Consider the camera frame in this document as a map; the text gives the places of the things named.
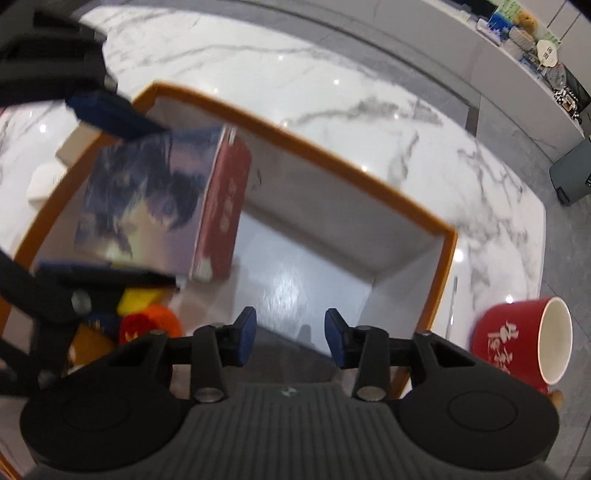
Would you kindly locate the red mug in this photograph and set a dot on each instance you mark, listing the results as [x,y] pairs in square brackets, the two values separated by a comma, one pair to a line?
[508,341]

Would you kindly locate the small brown box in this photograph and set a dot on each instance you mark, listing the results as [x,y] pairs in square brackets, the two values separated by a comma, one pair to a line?
[76,147]

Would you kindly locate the illustrated box with red side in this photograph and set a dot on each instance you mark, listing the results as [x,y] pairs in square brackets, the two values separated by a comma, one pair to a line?
[152,194]

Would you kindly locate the white plush with striped hat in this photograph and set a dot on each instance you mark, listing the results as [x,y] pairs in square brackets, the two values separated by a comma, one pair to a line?
[46,184]

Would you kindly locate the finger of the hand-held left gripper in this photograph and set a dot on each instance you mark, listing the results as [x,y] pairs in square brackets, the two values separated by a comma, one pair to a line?
[55,295]
[111,115]

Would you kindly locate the white round hand fan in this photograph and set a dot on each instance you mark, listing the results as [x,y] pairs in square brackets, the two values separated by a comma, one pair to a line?
[547,51]

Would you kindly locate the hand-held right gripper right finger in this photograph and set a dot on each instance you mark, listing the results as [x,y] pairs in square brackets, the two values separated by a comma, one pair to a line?
[337,337]

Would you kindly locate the brown teddy bear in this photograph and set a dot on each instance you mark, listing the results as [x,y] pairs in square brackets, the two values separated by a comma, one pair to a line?
[526,18]

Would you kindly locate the white marble TV cabinet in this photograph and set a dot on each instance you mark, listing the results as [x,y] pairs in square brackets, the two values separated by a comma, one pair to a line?
[508,87]

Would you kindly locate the red yarn ornament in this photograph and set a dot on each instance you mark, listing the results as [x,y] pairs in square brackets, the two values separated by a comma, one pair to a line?
[152,325]

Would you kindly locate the glass plate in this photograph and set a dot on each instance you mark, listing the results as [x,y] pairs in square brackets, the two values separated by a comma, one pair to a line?
[557,76]

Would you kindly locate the red panda plush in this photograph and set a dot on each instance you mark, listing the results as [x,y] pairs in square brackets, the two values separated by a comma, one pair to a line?
[92,345]

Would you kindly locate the green picture card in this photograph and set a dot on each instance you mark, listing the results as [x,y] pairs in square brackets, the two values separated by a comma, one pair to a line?
[505,11]

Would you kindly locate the black and white toy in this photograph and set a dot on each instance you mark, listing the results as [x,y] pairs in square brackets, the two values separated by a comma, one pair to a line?
[567,99]

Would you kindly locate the wooden phone stand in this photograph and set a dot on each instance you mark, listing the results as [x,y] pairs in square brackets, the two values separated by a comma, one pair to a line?
[555,398]

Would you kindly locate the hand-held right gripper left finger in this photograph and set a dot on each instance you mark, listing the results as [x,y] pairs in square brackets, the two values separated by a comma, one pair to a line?
[244,334]

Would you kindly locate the orange cardboard box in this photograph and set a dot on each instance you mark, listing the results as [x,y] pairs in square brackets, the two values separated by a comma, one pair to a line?
[323,240]

